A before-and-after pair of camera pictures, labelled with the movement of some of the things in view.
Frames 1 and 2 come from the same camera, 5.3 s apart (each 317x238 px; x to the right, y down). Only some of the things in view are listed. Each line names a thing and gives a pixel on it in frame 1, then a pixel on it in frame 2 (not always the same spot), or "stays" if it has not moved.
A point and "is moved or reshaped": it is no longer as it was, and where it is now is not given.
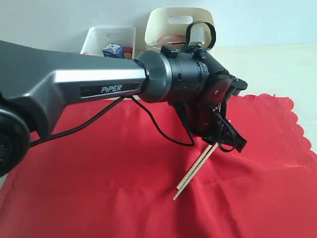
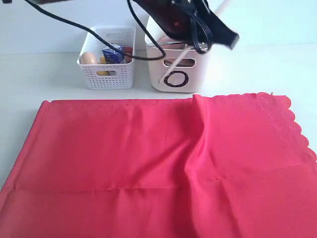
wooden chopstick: [194, 165] is moved or reshaped
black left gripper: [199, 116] → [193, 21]
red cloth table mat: [109, 167] stays
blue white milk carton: [114, 50] stays
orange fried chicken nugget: [128, 56] stays
